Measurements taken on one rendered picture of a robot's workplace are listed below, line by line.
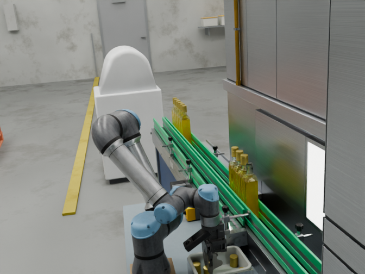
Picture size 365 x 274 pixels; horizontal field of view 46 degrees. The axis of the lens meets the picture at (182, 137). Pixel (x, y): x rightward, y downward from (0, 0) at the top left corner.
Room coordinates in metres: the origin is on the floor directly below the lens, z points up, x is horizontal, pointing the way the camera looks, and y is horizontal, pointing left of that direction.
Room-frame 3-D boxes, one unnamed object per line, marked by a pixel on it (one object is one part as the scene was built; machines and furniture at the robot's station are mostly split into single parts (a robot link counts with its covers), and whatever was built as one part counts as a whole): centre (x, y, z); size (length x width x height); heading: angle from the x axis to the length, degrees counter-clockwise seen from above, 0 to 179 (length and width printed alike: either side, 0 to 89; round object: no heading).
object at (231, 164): (1.90, -0.24, 0.99); 0.06 x 0.06 x 0.21; 13
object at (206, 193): (1.48, -0.08, 1.10); 0.09 x 0.08 x 0.11; 61
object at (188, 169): (2.18, 0.00, 0.94); 0.07 x 0.04 x 0.13; 103
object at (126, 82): (4.67, 0.59, 0.71); 0.73 x 0.66 x 1.43; 98
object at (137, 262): (1.45, 0.16, 0.88); 0.15 x 0.15 x 0.10
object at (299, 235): (1.41, -0.43, 0.94); 0.07 x 0.04 x 0.13; 103
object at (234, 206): (2.50, -0.04, 0.93); 1.75 x 0.01 x 0.08; 13
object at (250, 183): (1.73, -0.28, 0.99); 0.06 x 0.06 x 0.21; 12
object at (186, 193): (1.51, 0.01, 1.10); 0.11 x 0.11 x 0.08; 61
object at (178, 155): (2.49, 0.03, 0.93); 1.75 x 0.01 x 0.08; 13
